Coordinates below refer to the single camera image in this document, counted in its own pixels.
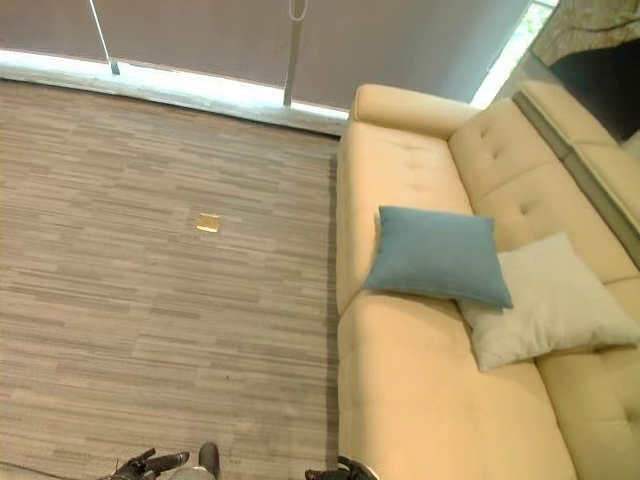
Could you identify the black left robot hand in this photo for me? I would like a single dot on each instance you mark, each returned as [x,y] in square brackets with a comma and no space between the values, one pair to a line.
[150,464]

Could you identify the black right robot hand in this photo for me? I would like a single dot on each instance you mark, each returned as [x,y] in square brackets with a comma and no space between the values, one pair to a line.
[350,469]

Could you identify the cream leather sofa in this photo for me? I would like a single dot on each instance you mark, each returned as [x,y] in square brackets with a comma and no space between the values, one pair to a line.
[410,400]

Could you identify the silver robot leg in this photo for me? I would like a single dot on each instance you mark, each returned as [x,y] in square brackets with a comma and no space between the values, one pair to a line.
[192,473]

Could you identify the dark robot foot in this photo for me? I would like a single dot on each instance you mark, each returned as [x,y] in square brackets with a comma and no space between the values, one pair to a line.
[210,457]

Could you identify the blue square cushion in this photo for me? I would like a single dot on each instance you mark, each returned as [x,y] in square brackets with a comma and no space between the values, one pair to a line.
[435,255]

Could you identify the gold floor socket plate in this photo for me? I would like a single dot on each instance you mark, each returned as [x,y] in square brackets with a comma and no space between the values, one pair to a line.
[209,221]

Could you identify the white square cushion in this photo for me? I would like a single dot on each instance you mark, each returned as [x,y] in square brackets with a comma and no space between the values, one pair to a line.
[545,300]

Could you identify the cream ledge with grey strip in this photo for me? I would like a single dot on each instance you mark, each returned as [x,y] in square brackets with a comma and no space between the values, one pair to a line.
[595,170]

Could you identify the grey roller blind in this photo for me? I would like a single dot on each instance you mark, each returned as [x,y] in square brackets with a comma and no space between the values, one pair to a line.
[200,35]

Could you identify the thin white window post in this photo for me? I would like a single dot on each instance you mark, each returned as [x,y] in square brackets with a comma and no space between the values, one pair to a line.
[103,37]

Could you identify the marble pattern wall panel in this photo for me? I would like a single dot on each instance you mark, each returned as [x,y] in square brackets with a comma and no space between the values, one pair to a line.
[585,25]

